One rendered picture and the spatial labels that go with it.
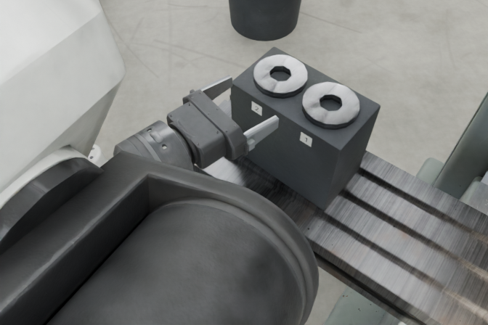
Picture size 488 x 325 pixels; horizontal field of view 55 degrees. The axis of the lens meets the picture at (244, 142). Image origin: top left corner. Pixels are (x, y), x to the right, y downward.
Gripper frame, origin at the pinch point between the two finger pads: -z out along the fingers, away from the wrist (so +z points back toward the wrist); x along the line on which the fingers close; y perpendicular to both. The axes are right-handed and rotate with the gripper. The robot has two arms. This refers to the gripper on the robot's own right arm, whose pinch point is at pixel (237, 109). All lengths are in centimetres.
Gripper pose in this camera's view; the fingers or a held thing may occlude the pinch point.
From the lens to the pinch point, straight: 68.6
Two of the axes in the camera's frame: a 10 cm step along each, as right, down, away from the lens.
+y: 0.0, 6.1, 8.0
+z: -7.7, 5.1, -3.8
